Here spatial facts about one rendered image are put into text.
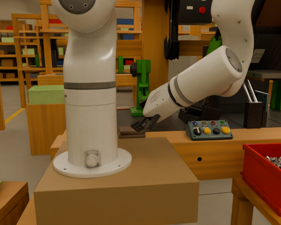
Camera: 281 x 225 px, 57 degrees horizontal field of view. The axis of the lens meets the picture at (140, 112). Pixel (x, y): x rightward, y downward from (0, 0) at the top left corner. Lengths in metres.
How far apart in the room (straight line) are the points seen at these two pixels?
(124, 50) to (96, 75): 0.98
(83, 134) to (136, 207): 0.19
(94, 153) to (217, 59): 0.33
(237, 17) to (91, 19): 0.31
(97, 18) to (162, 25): 0.96
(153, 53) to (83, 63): 0.92
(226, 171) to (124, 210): 0.55
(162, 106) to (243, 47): 0.24
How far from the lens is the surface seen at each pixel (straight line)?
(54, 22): 8.20
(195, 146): 0.94
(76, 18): 0.53
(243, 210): 0.96
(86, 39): 0.65
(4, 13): 11.70
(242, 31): 0.65
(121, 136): 0.94
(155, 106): 0.67
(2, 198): 0.89
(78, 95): 0.57
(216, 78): 0.59
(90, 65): 0.56
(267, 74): 1.06
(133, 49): 1.53
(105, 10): 0.54
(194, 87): 0.61
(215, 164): 0.99
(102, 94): 0.57
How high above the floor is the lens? 1.20
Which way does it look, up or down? 13 degrees down
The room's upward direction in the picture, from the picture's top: straight up
